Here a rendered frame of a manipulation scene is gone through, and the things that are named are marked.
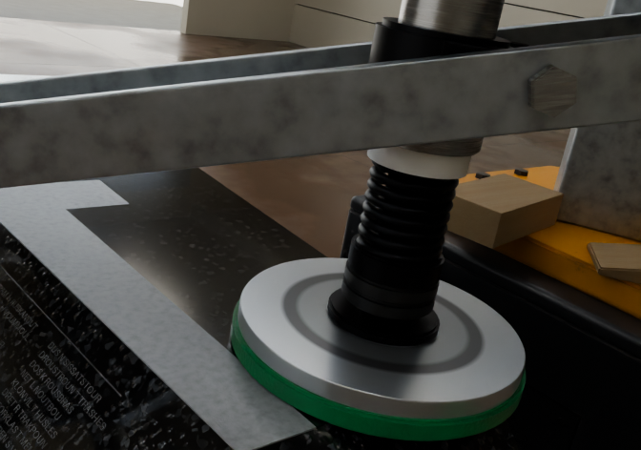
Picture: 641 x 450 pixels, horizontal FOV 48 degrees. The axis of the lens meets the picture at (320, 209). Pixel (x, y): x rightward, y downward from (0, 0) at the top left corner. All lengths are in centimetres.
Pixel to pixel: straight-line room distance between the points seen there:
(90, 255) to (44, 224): 8
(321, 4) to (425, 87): 909
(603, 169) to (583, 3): 620
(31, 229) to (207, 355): 25
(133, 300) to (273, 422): 17
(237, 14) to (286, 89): 896
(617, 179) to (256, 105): 79
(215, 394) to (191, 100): 18
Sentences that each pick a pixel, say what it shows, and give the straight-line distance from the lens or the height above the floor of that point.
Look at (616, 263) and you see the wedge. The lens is 100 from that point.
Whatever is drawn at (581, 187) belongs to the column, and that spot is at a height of 84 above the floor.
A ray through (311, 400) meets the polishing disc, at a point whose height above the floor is 83.
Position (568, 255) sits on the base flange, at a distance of 103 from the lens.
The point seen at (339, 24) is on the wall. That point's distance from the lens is 926.
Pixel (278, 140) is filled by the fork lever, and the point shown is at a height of 99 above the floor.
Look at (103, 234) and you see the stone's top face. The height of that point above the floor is 82.
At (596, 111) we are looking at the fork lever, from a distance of 46.
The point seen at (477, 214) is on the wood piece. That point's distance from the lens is 96.
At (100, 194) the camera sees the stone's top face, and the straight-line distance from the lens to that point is 80.
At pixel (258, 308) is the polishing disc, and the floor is 85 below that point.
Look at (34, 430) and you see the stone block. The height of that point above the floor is 77.
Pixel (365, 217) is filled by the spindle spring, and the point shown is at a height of 93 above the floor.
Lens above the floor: 109
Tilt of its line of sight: 19 degrees down
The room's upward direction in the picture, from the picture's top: 10 degrees clockwise
